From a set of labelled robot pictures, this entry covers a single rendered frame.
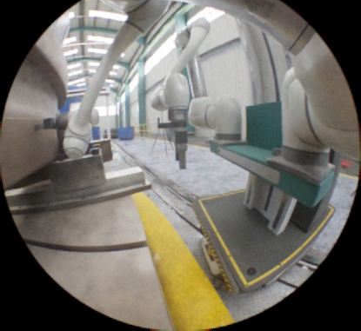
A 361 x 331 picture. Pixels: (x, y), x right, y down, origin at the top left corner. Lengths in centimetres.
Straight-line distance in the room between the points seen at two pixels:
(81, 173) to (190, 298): 102
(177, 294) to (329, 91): 91
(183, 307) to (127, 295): 36
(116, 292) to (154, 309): 15
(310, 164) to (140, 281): 63
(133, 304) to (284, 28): 71
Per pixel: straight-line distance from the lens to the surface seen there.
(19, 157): 71
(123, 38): 53
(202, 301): 84
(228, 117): 66
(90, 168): 95
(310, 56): 18
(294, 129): 33
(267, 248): 67
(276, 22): 19
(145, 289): 56
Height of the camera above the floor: 83
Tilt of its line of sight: 12 degrees down
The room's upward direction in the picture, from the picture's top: 3 degrees counter-clockwise
